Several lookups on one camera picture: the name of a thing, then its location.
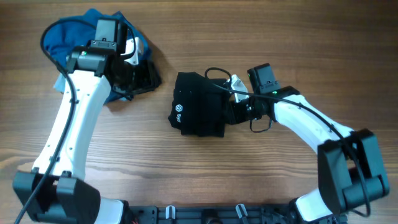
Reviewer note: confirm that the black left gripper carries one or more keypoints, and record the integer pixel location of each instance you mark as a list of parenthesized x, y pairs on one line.
[(148, 79)]

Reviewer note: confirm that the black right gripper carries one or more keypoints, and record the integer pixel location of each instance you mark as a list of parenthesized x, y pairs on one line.
[(234, 116)]

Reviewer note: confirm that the black polo shirt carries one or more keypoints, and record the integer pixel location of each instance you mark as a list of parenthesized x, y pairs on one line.
[(198, 106)]

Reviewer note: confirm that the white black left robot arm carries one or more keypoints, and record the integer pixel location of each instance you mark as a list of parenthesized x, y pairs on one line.
[(54, 190)]

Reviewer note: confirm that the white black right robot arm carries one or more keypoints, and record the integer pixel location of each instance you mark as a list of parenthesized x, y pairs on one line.
[(351, 172)]

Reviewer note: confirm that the folded light grey garment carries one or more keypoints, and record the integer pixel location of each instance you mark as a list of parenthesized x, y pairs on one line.
[(59, 85)]

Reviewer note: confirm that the blue polo shirt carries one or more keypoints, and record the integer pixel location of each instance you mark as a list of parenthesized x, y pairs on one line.
[(60, 40)]

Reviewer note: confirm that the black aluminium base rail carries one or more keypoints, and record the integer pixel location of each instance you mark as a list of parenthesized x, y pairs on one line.
[(238, 214)]

